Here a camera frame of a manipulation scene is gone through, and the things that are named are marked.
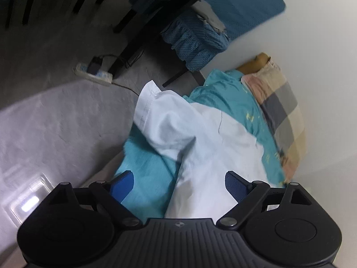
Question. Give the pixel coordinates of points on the grey cloth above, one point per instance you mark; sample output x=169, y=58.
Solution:
x=210, y=16

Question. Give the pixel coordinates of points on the white shirt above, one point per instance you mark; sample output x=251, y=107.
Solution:
x=200, y=145

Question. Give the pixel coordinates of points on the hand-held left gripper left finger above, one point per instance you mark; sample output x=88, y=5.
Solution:
x=122, y=184

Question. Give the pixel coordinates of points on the black power adapter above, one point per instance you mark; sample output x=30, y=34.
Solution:
x=94, y=64

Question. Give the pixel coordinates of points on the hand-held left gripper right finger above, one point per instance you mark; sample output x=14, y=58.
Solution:
x=235, y=185

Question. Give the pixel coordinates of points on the plaid pillow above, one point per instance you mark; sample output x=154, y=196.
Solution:
x=281, y=109

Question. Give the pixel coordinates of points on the brown pillow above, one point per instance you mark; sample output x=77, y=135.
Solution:
x=255, y=62

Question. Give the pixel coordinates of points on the white power strip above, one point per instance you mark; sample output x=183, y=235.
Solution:
x=97, y=76

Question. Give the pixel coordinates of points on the teal printed bed sheet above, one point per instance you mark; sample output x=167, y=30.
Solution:
x=231, y=97

